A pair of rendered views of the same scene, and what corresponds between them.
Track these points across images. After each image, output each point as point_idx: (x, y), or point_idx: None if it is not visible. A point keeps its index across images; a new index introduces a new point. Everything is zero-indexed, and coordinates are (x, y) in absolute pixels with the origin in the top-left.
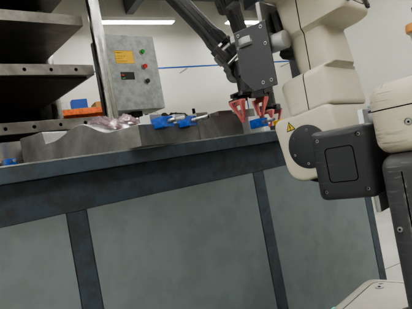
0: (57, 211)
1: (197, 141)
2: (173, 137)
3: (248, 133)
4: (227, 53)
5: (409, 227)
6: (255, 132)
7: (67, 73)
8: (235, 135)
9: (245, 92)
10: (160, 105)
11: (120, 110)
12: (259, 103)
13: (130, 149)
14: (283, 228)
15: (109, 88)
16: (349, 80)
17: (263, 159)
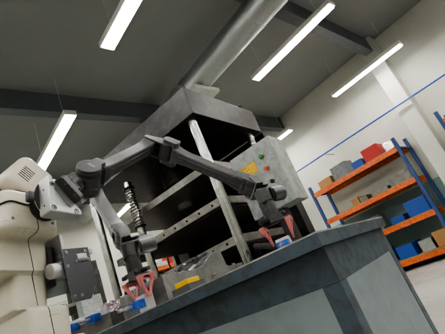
0: None
1: (99, 333)
2: (85, 333)
3: (132, 317)
4: (116, 244)
5: None
6: (138, 314)
7: (208, 211)
8: (122, 321)
9: (125, 278)
10: (292, 197)
11: (257, 219)
12: (150, 276)
13: None
14: None
15: (225, 215)
16: (15, 328)
17: (170, 331)
